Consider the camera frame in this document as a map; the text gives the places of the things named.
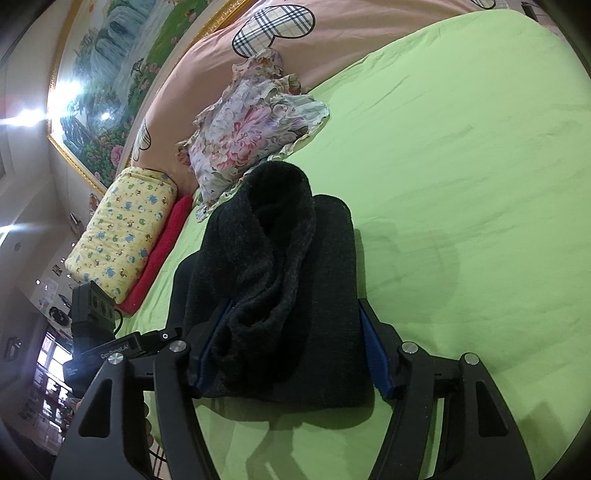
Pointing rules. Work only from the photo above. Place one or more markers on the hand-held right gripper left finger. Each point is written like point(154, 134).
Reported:
point(208, 350)

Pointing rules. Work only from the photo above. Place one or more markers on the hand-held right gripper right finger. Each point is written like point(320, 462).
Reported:
point(374, 350)

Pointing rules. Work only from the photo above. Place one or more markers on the black pants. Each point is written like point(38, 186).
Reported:
point(286, 300)

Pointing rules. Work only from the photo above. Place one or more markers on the person's left hand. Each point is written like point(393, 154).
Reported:
point(147, 417)

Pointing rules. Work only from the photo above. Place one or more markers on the cluttered shelf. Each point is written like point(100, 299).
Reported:
point(48, 392)

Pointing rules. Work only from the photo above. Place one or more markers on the red cloth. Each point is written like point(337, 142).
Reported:
point(157, 258)

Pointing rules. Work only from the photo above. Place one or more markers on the yellow printed pillow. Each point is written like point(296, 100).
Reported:
point(120, 230)

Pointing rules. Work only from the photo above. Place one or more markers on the green bed sheet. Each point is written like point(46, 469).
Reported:
point(461, 184)

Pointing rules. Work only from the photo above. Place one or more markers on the floral ruffled pillow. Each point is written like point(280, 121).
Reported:
point(240, 134)

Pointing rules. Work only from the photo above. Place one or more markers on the pink quilt with plaid hearts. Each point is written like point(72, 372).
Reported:
point(332, 27)

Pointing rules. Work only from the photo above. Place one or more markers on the framed landscape wall painting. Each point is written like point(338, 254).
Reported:
point(106, 83)

